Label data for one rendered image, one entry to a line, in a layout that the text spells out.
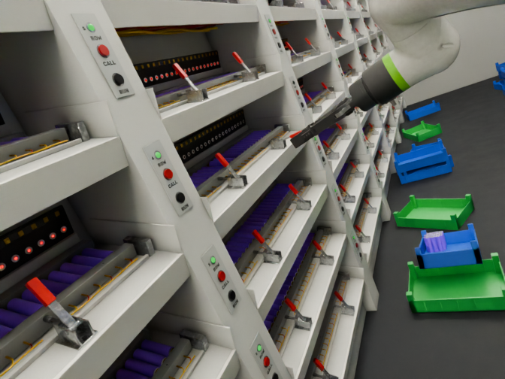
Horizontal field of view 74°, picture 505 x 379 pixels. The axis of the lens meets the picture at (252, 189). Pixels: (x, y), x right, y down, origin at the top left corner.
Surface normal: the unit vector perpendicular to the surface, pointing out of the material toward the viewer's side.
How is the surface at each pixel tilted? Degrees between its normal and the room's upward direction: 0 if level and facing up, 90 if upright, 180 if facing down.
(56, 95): 90
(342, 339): 15
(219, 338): 90
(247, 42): 90
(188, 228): 90
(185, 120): 105
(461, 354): 0
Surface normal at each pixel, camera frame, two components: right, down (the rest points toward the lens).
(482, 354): -0.40, -0.88
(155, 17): 0.90, 0.01
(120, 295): -0.17, -0.91
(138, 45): 0.82, -0.22
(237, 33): -0.40, 0.42
